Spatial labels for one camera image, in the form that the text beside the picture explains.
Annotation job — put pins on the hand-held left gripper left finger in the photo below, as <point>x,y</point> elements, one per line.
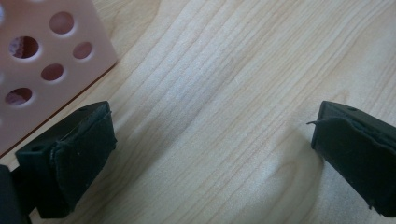
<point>74,155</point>

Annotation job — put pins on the pink perforated plastic basket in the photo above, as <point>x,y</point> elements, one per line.
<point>37,90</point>

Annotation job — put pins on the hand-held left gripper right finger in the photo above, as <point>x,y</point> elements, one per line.
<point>358,155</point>

